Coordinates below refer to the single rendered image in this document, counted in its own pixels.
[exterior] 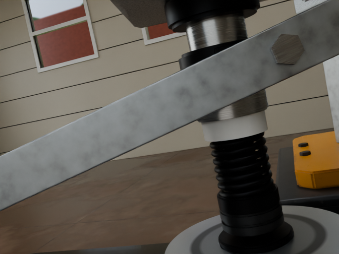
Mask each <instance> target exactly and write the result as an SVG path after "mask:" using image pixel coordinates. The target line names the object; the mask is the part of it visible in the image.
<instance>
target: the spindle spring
mask: <svg viewBox="0 0 339 254"><path fill-rule="evenodd" d="M263 136H264V132H262V133H259V134H256V135H252V136H248V137H244V138H239V139H234V140H230V141H224V142H221V141H218V142H211V143H210V145H209V146H210V148H212V149H214V150H212V152H211V155H212V156H213V157H215V158H214V159H213V163H214V165H216V166H215V168H214V171H215V172H216V173H218V174H217V175H216V179H217V181H219V183H218V184H217V186H218V188H219V189H221V191H220V192H219V195H220V196H222V197H225V198H244V197H250V196H255V195H258V194H261V193H263V192H265V191H267V190H269V189H270V188H271V187H272V186H273V182H274V180H273V179H272V178H271V177H272V172H271V170H270V167H271V165H270V163H269V162H268V160H269V155H268V154H267V150H268V148H267V146H266V145H265V143H266V139H265V137H263ZM250 142H254V143H252V144H249V145H246V146H243V147H239V148H235V149H229V150H222V149H225V148H231V147H236V146H240V145H244V144H247V143H250ZM254 150H258V151H255V152H253V153H250V154H247V155H243V156H239V157H234V158H228V159H225V158H224V157H229V156H236V155H240V154H244V153H248V152H251V151H254ZM259 157H260V159H258V158H259ZM254 159H257V160H256V161H253V162H250V163H247V164H243V165H239V166H233V167H226V166H227V165H235V164H240V163H245V162H248V161H252V160H254ZM257 167H258V169H256V170H253V171H250V172H247V173H242V174H237V175H228V174H233V173H239V172H244V171H248V170H252V169H255V168H257ZM258 176H260V177H259V178H257V179H254V180H250V181H247V182H242V183H234V184H229V182H238V181H244V180H249V179H252V178H255V177H258ZM263 183H265V184H264V185H262V186H259V187H257V188H254V189H250V190H246V191H242V192H233V193H229V192H226V191H239V190H243V189H248V188H252V187H255V186H258V185H261V184H263Z"/></svg>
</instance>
